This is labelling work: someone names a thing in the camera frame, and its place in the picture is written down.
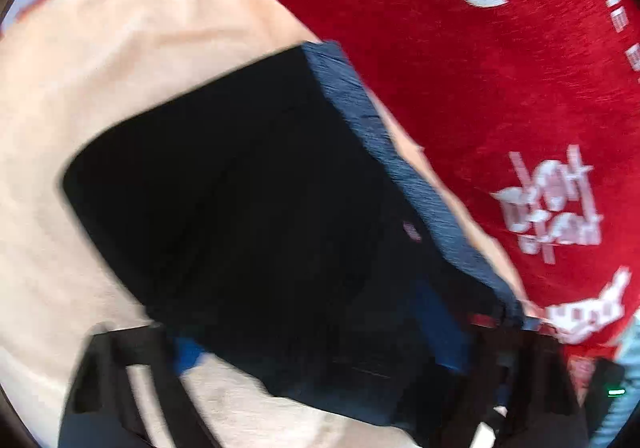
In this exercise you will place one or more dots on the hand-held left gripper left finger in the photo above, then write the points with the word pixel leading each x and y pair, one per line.
pixel 189 358

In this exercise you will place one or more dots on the cream blanket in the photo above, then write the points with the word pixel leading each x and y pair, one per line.
pixel 100 52

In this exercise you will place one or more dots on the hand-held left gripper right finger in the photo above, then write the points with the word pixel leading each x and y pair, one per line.
pixel 442 328

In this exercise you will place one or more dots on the black pants with blue trim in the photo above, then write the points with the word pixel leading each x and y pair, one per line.
pixel 250 203

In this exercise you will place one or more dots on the red printed blanket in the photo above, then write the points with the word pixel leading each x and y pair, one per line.
pixel 475 77

